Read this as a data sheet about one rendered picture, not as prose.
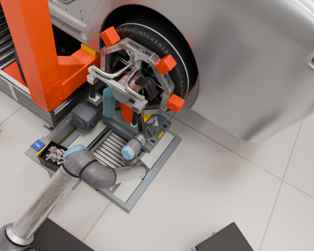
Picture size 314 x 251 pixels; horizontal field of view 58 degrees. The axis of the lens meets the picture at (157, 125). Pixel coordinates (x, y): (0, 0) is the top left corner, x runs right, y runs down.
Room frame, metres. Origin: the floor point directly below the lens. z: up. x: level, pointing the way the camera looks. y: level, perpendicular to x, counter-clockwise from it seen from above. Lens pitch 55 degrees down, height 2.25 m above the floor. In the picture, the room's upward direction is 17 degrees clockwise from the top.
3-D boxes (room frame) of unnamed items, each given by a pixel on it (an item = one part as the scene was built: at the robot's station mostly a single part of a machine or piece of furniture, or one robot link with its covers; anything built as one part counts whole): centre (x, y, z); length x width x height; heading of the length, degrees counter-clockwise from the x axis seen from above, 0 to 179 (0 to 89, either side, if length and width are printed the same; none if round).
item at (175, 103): (1.18, -0.07, 0.85); 0.09 x 0.08 x 0.07; 71
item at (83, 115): (1.33, 0.53, 0.26); 0.42 x 0.18 x 0.35; 161
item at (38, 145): (0.79, 0.73, 0.47); 0.07 x 0.07 x 0.02; 71
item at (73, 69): (1.45, 0.70, 0.69); 0.52 x 0.17 x 0.35; 161
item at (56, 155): (0.73, 0.55, 0.51); 0.20 x 0.14 x 0.13; 80
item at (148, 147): (1.43, 0.17, 0.13); 0.50 x 0.36 x 0.10; 71
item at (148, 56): (1.27, 0.23, 0.85); 0.54 x 0.07 x 0.54; 71
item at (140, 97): (1.13, 0.17, 1.03); 0.19 x 0.18 x 0.11; 161
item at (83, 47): (1.62, 0.65, 0.70); 0.14 x 0.14 x 0.05; 71
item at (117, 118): (1.43, 0.17, 0.32); 0.40 x 0.30 x 0.28; 71
